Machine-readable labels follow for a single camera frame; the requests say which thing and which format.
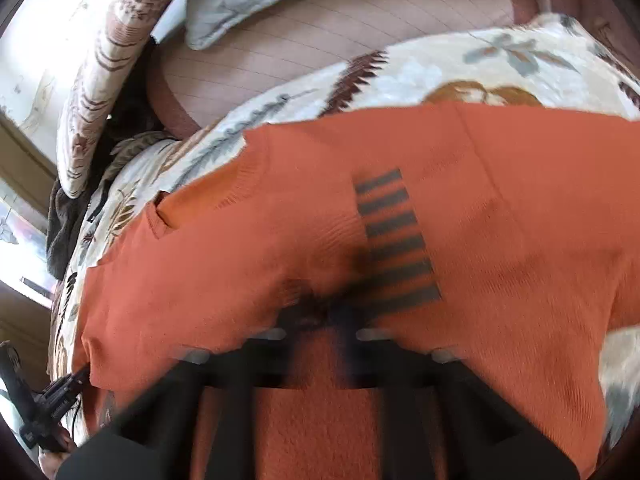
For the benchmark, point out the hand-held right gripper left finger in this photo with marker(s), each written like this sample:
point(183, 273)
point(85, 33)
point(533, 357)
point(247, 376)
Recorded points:
point(280, 360)

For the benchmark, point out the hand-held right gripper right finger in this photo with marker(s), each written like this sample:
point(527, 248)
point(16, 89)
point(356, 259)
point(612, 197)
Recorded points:
point(380, 360)

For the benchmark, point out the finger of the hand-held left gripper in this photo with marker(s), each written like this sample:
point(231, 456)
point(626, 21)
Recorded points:
point(62, 390)

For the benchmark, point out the orange knit sweater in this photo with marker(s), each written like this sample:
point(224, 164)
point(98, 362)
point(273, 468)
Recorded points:
point(450, 210)

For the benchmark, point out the person's left hand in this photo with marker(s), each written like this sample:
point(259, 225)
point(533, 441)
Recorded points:
point(52, 462)

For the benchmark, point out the dark brown fleece cloth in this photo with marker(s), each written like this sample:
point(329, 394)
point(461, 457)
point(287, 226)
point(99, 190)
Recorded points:
point(65, 240)

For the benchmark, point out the leaf-print fleece blanket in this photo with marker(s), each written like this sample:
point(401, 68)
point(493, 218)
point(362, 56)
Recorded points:
point(425, 70)

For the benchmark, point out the pink bed sheet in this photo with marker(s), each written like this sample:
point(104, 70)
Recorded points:
point(300, 55)

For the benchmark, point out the striped floral quilt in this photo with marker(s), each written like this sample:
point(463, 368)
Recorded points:
point(115, 60)

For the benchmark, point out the grey quilted pillow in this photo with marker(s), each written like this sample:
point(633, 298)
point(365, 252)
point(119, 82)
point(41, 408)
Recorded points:
point(280, 0)

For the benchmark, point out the pink bed frame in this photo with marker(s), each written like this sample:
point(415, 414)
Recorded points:
point(585, 5)

